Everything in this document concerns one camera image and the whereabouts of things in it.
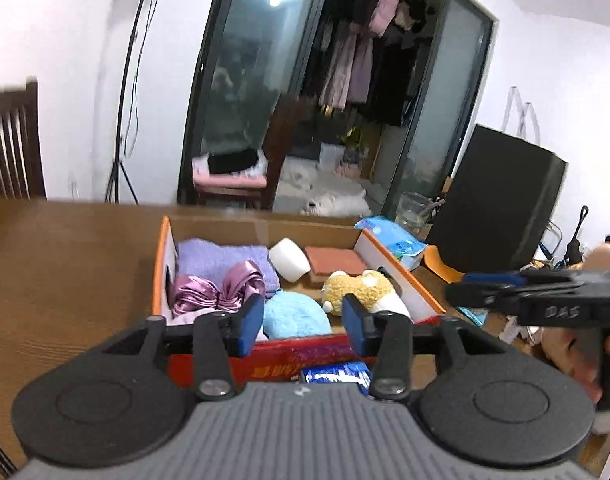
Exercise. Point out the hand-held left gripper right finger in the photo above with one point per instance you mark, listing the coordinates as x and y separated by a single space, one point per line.
352 330

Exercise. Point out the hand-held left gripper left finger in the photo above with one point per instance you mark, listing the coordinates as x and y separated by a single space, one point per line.
250 327

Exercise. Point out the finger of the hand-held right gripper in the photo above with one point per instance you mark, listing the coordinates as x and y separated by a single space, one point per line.
490 296
505 277

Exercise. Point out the yellow and white plush hamster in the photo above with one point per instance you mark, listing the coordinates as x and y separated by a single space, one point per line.
355 286

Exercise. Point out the orange and red cardboard box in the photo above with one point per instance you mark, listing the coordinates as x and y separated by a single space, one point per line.
275 366

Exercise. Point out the person's right hand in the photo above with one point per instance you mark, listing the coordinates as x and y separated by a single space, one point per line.
572 360

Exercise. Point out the light blue plush toy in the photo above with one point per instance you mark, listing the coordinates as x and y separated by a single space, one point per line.
295 317

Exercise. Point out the blue and white packet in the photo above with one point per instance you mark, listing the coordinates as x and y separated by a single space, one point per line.
335 376

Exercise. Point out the orange envelope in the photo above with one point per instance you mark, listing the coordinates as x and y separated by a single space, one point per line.
437 262

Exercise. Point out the pink satin cloth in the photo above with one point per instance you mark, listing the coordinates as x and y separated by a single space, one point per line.
195 295

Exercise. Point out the brick red sponge block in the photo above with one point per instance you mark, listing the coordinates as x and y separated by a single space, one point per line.
335 260

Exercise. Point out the purple towel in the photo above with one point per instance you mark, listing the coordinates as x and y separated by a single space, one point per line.
210 260

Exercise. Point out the light blue tissue pack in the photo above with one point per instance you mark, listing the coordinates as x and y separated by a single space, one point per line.
395 240

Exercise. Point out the clear glass cup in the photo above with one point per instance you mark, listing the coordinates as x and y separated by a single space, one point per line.
412 212

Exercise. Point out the white fluffy dog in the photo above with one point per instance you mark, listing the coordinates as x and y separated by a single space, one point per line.
335 205

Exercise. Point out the folded pink garment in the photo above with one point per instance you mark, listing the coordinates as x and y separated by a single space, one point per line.
225 179

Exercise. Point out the folded black garment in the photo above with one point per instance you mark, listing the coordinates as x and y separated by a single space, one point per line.
235 161

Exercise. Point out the hanging clothes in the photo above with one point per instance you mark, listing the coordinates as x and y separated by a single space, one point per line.
365 50

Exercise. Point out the sliding glass door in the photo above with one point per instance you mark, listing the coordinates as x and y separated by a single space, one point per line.
245 60

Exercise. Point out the black light stand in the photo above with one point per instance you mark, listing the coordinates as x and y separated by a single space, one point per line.
127 85

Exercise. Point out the dark wooden slatted chair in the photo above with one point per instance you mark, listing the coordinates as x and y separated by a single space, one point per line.
12 145

